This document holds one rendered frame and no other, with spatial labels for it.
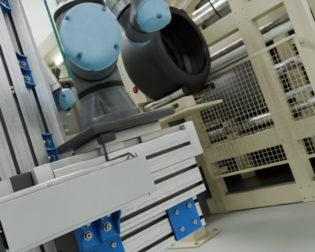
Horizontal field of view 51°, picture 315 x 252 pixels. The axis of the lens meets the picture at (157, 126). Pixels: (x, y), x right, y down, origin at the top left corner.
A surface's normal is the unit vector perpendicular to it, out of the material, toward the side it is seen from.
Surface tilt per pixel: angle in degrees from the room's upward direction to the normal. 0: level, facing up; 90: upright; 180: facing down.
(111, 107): 72
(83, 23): 98
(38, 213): 90
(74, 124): 90
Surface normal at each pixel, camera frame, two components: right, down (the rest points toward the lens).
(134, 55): -0.66, 0.18
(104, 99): 0.00, -0.39
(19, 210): 0.57, -0.26
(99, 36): 0.22, -0.01
